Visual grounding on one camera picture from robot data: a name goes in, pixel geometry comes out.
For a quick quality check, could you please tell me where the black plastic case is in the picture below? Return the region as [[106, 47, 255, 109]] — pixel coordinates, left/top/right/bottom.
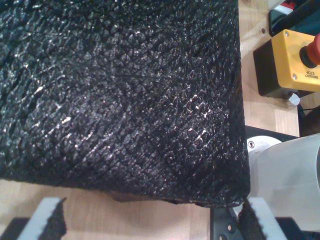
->
[[268, 0, 320, 37]]

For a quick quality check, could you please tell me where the black textured mat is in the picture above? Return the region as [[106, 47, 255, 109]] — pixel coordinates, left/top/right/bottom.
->
[[0, 0, 252, 209]]

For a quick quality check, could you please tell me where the yellow emergency stop box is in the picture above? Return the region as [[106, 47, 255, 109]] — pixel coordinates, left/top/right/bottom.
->
[[252, 28, 320, 99]]

